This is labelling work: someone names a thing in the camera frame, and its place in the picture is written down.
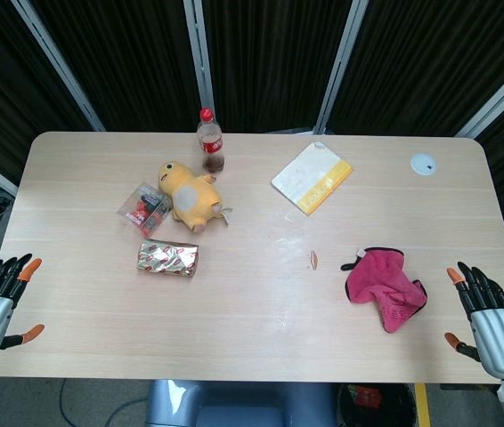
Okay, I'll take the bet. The pink cloth with black trim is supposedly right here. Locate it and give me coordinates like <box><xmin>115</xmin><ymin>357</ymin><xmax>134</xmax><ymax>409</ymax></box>
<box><xmin>339</xmin><ymin>246</ymin><xmax>429</xmax><ymax>334</ymax></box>

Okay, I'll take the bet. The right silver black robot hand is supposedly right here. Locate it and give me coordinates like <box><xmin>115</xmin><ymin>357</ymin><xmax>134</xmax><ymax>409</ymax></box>
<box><xmin>443</xmin><ymin>261</ymin><xmax>504</xmax><ymax>384</ymax></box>

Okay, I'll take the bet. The cola bottle with red cap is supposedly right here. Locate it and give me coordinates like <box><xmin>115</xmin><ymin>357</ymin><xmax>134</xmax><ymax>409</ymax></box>
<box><xmin>196</xmin><ymin>107</ymin><xmax>226</xmax><ymax>173</ymax></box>

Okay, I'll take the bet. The gold foil snack package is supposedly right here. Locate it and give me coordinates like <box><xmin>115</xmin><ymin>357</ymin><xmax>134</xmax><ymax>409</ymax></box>
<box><xmin>135</xmin><ymin>238</ymin><xmax>199</xmax><ymax>279</ymax></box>

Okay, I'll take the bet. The black trash bin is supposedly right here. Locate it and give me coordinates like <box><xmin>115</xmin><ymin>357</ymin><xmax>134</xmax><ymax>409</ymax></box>
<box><xmin>337</xmin><ymin>382</ymin><xmax>417</xmax><ymax>427</ymax></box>

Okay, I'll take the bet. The white and yellow notebook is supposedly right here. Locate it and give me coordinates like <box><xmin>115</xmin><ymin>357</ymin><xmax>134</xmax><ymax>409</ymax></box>
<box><xmin>270</xmin><ymin>141</ymin><xmax>354</xmax><ymax>218</ymax></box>

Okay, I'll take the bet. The yellow plush toy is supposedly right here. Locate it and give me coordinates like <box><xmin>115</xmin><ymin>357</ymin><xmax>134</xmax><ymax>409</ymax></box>
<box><xmin>157</xmin><ymin>160</ymin><xmax>234</xmax><ymax>233</ymax></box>

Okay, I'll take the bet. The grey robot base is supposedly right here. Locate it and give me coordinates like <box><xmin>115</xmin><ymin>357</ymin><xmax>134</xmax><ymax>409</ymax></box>
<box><xmin>144</xmin><ymin>380</ymin><xmax>337</xmax><ymax>427</ymax></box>

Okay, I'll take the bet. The clear snack packet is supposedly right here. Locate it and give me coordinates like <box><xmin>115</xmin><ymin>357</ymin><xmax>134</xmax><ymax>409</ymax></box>
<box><xmin>116</xmin><ymin>180</ymin><xmax>174</xmax><ymax>239</ymax></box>

